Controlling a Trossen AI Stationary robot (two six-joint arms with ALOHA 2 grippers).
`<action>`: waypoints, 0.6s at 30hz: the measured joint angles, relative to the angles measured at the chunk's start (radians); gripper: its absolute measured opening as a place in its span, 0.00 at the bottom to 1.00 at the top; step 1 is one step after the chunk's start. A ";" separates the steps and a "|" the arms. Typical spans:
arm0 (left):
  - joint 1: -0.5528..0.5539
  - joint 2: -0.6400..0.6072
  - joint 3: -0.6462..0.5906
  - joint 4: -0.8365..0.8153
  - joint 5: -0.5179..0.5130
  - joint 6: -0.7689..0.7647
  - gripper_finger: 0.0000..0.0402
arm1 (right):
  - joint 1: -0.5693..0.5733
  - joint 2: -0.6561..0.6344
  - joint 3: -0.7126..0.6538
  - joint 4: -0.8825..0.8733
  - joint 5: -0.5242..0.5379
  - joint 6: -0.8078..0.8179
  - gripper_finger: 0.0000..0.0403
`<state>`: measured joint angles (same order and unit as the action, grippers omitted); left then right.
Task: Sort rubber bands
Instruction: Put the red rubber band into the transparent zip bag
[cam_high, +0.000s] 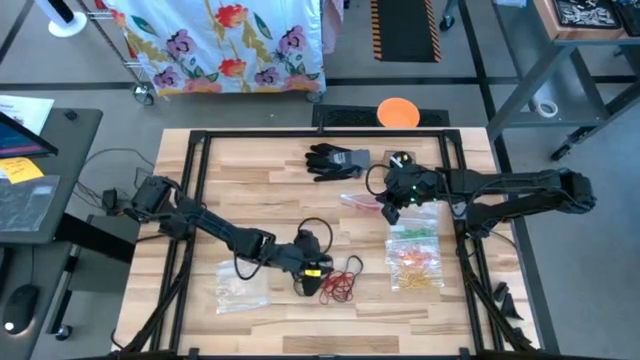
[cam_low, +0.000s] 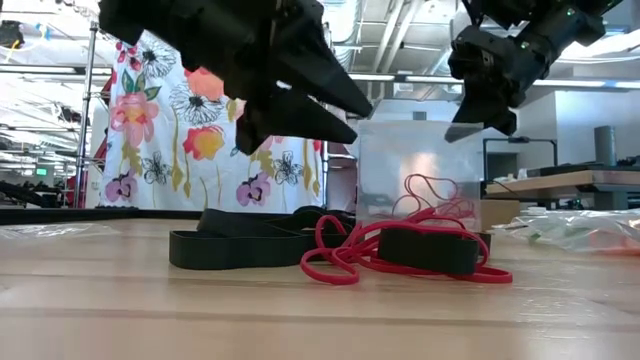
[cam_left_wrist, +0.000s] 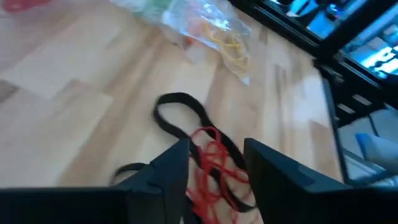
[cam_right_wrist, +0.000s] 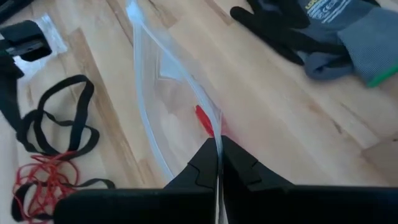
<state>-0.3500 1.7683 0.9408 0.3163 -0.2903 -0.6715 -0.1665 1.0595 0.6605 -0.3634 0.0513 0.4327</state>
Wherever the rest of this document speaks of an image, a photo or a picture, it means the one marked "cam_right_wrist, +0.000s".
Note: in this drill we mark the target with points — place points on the clear plastic zip bag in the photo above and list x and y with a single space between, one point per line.
174 102

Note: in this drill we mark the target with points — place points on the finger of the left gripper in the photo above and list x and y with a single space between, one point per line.
9 87

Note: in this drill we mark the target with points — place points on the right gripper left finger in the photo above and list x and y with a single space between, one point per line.
186 205

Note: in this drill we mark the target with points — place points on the black work glove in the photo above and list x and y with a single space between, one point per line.
323 67
329 34

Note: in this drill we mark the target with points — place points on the pile of clear plastic bags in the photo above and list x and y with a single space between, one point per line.
53 40

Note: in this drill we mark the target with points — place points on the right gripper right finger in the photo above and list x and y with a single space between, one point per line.
280 205

